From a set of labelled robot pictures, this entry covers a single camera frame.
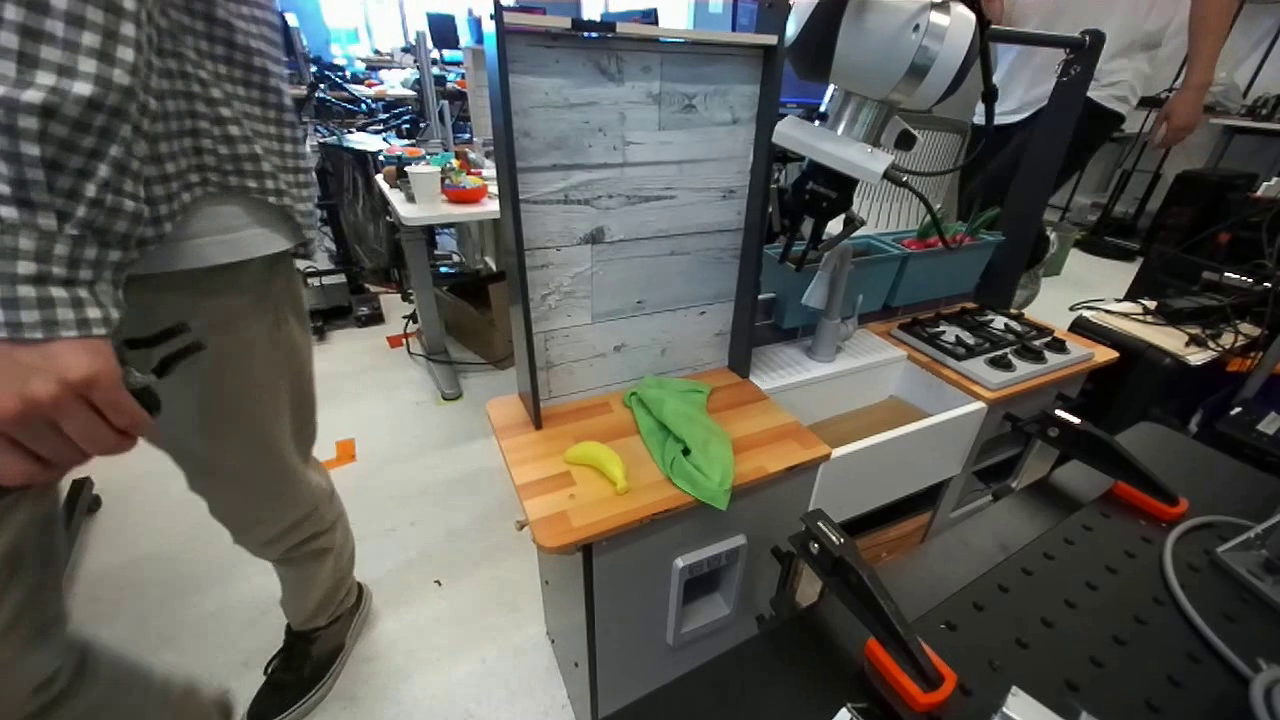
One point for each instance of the grey wood backsplash panel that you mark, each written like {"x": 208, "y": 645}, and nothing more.
{"x": 624, "y": 182}

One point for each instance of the toy stove top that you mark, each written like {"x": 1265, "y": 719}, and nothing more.
{"x": 990, "y": 349}

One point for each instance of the orange black clamp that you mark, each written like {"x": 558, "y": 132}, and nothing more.
{"x": 1130, "y": 482}
{"x": 824, "y": 573}

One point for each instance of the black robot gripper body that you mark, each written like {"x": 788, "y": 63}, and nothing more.
{"x": 812, "y": 198}

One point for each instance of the person's hand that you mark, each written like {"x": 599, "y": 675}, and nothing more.
{"x": 60, "y": 401}

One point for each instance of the blue plastic bin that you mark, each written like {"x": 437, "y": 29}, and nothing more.
{"x": 891, "y": 272}

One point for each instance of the grey toy tap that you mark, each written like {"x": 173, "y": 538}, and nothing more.
{"x": 834, "y": 324}

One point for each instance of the black perforated table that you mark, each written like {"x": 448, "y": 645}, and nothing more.
{"x": 1049, "y": 606}

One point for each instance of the green cloth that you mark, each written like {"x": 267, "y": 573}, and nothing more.
{"x": 682, "y": 438}

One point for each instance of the person in plaid shirt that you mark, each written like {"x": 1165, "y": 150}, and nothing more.
{"x": 155, "y": 193}

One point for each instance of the white toy sink basin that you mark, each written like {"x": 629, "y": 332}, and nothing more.
{"x": 895, "y": 426}

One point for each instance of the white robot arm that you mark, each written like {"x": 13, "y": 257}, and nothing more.
{"x": 874, "y": 58}

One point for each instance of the person in white shirt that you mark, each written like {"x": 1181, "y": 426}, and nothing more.
{"x": 1024, "y": 136}

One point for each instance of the white desk with items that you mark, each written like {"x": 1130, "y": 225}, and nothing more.
{"x": 417, "y": 242}

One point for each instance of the wooden countertop play kitchen cabinet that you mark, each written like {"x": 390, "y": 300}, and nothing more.
{"x": 644, "y": 585}

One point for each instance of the yellow toy banana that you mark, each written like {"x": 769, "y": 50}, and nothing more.
{"x": 599, "y": 457}

